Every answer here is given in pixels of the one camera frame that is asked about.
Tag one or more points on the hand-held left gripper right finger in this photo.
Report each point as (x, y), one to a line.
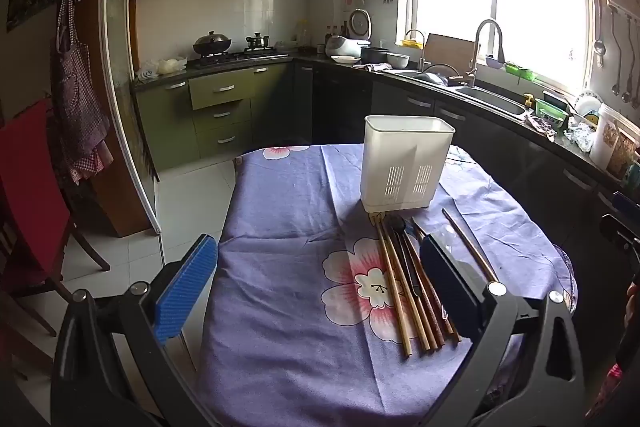
(447, 292)

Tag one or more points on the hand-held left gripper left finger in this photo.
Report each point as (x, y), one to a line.
(187, 289)

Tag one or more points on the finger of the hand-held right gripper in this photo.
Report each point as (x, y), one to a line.
(620, 232)
(627, 204)

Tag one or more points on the pile of wooden chopsticks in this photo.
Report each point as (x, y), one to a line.
(397, 309)

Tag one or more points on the white plastic utensil holder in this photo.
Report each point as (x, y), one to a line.
(407, 157)

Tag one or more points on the person's right hand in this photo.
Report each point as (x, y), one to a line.
(633, 302)

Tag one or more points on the clear food jar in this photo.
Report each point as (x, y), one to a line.
(622, 154)

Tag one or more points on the brown wooden chopstick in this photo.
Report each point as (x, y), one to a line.
(470, 246)

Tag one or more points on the white plastic food container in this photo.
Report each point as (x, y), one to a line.
(602, 137)

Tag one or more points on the crumpled clear plastic bag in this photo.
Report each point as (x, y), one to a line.
(580, 138)

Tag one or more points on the white stacked plates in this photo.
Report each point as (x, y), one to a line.
(587, 104)

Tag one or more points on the patterned dark rag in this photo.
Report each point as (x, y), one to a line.
(541, 127)

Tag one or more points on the purple floral tablecloth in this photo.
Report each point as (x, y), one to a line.
(300, 257)

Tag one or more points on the green dish basket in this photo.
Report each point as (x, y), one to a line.
(550, 112)

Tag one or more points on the hanging steel ladle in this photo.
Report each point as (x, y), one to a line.
(599, 47)
(628, 67)

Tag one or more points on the steel sink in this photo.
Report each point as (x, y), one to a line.
(492, 99)

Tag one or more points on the green plastic containers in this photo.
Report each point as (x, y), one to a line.
(519, 71)

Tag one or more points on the wooden chopsticks in holder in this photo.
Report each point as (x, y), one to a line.
(220, 107)

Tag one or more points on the red covered chair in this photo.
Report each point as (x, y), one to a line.
(32, 187)

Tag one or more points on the purple hanging sink basket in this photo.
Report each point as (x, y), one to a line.
(495, 63)

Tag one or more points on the black base cabinets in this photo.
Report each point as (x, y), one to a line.
(340, 107)

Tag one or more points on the tall steel faucet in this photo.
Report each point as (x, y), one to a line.
(474, 52)

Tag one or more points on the checked purple apron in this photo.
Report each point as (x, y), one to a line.
(77, 97)

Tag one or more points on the kitchen window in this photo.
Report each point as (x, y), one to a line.
(525, 7)

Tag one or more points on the white plastic bag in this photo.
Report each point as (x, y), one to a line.
(171, 65)

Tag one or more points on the wooden cutting board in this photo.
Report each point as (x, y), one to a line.
(450, 52)

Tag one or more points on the crumpled dish rag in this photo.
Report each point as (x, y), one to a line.
(372, 67)

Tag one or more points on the white bowl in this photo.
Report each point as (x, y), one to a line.
(398, 60)

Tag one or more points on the black gas stove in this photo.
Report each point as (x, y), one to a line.
(240, 57)

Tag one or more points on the small curved faucet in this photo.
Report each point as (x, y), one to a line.
(423, 52)

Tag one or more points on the black cooking pot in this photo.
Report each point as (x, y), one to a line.
(374, 56)

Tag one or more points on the black wok with lid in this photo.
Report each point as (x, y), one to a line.
(212, 43)

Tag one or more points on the white plate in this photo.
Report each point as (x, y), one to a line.
(346, 59)

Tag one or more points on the small black pot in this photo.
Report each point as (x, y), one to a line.
(256, 42)

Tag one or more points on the white rounded kitchen appliance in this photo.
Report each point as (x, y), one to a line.
(341, 46)

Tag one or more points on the group of condiment bottles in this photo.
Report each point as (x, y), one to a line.
(305, 34)

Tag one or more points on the rice cooker with open lid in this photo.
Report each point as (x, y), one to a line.
(361, 24)

